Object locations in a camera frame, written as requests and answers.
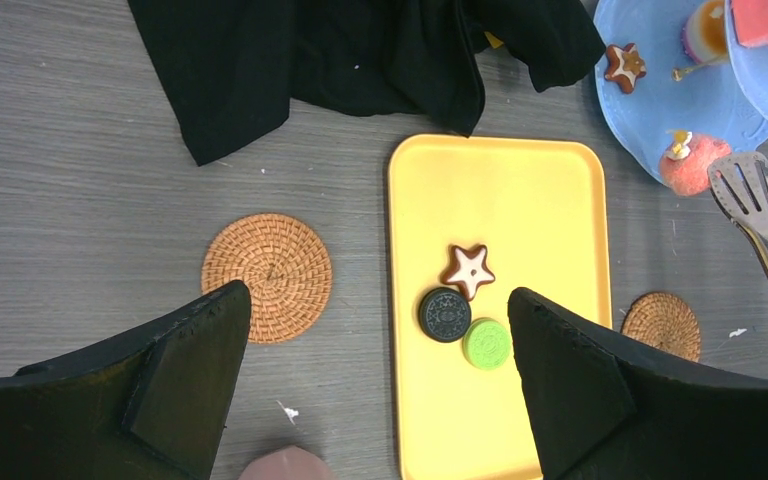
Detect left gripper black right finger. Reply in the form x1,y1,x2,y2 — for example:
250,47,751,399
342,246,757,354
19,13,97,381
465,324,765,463
507,287,768,479

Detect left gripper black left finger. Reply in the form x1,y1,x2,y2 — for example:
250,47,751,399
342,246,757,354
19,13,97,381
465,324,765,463
0,280,252,479

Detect green round macaron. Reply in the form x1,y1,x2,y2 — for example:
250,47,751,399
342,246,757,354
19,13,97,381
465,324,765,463
462,317,512,371

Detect pink mug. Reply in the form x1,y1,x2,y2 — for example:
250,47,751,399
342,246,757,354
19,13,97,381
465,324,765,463
239,445,336,480

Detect metal tongs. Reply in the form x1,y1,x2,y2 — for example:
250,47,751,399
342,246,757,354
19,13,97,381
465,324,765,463
707,151,768,278

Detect brown star cookie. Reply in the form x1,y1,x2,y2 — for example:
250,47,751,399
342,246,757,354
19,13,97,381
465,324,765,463
439,244,496,302
603,43,647,94

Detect woven coaster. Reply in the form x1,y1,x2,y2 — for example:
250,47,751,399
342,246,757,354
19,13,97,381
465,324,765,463
621,292,701,362
200,213,333,344

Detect yellow tray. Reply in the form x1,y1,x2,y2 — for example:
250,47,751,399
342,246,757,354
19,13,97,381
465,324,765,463
388,135,612,479

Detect red round cake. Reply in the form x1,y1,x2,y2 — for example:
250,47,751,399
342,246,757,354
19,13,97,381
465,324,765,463
658,130,732,197

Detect blue three-tier cake stand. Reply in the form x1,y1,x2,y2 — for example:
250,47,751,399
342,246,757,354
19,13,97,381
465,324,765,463
594,1,768,179

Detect orange donut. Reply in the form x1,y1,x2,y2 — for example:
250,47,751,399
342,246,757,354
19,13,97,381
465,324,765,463
682,0,729,64

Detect pink swirl roll cake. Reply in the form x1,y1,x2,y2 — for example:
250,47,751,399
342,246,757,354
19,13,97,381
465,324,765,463
732,0,768,48

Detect black round cookie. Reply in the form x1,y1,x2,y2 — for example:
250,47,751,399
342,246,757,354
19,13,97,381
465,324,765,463
418,287,472,343

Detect black cloth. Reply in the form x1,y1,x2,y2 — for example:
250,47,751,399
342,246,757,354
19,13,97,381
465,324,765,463
129,0,605,165

